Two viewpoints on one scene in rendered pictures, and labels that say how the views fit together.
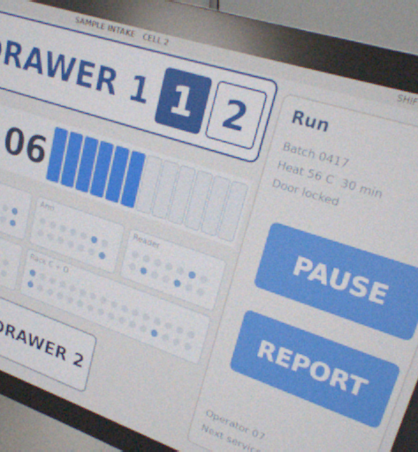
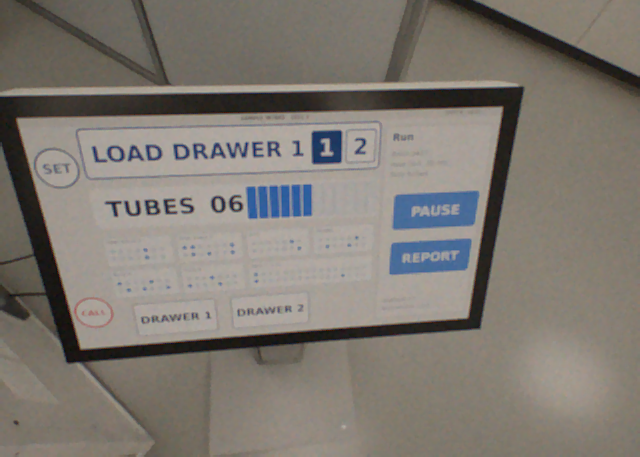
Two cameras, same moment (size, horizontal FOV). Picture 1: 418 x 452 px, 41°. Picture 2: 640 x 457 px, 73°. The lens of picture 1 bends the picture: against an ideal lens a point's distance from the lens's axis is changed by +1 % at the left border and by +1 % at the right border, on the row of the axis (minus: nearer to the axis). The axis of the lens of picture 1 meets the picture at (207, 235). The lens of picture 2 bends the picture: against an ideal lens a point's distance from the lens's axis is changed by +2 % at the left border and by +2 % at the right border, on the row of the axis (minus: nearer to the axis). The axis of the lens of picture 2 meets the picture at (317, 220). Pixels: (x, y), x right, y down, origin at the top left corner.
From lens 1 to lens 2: 0.24 m
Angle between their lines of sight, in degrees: 23
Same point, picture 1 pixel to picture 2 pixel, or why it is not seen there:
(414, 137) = (457, 129)
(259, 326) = (400, 248)
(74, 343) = (295, 300)
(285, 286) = (408, 224)
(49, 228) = (259, 246)
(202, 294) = (365, 245)
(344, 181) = (427, 162)
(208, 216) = (358, 204)
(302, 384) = (428, 266)
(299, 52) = (388, 102)
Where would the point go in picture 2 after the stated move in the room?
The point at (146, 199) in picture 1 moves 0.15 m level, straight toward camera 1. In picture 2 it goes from (318, 208) to (414, 314)
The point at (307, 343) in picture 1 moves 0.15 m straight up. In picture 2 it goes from (426, 246) to (478, 179)
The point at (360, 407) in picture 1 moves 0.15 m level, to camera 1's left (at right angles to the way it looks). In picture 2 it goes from (457, 264) to (354, 324)
